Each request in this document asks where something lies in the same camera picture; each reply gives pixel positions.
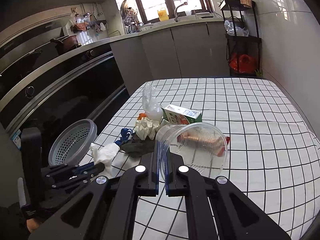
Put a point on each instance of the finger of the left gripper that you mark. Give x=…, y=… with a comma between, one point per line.
x=84, y=172
x=58, y=173

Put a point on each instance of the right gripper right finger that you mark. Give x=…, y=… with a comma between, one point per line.
x=216, y=208

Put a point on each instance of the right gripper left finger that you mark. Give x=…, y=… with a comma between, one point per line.
x=106, y=208

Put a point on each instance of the white tissue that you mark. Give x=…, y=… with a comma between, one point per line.
x=105, y=155

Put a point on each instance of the clear plastic cup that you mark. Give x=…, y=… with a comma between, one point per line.
x=205, y=163

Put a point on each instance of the red snack wrapper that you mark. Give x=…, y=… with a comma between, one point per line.
x=211, y=143

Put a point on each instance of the orange peel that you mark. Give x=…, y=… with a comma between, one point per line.
x=141, y=116

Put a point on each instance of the grey kitchen cabinets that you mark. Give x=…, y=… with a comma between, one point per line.
x=184, y=50

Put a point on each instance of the person's left hand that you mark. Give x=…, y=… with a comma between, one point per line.
x=33, y=224

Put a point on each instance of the grey perforated waste basket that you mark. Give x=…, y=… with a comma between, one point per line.
x=73, y=143

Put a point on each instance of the dark grey sock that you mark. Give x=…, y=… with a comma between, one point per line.
x=136, y=148

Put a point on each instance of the crumpled white paper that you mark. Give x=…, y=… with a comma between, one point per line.
x=146, y=128

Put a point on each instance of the black built-in oven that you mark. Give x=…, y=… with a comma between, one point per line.
x=81, y=84

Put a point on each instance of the clear plastic bag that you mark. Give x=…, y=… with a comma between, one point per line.
x=150, y=104

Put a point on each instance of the green white milk carton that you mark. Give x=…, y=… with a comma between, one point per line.
x=181, y=116

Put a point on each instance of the brown cooking pot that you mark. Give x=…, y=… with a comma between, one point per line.
x=66, y=44

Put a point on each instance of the red plastic bag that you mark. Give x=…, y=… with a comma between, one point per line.
x=246, y=64

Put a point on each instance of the range hood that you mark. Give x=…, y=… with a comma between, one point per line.
x=27, y=19

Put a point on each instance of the dish drying rack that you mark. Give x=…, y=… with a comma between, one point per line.
x=129, y=16

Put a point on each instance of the black metal shelf rack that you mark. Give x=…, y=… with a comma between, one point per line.
x=243, y=51

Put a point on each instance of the yellow container on windowsill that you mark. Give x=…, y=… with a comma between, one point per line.
x=162, y=15

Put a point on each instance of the clear bag on shelf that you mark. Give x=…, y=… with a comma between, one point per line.
x=232, y=29

